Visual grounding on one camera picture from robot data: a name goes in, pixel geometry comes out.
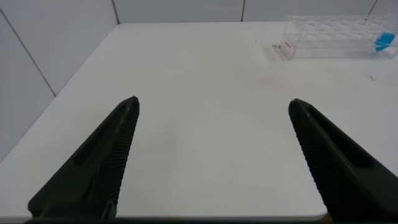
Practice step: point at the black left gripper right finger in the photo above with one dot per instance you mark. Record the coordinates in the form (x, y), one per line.
(342, 174)

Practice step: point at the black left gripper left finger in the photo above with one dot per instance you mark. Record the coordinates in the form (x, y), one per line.
(93, 168)

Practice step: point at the clear plastic test tube rack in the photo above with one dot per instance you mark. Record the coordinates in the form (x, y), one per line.
(329, 37)

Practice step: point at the test tube with blue pigment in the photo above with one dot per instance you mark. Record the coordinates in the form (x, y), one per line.
(385, 40)

